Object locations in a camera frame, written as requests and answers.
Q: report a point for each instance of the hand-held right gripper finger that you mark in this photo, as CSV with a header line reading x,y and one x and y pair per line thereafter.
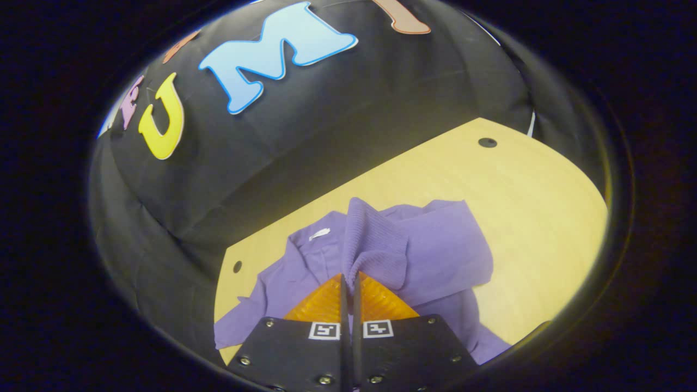
x,y
345,348
357,348

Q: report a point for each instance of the purple knit cardigan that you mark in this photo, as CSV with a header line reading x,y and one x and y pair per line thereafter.
x,y
435,256

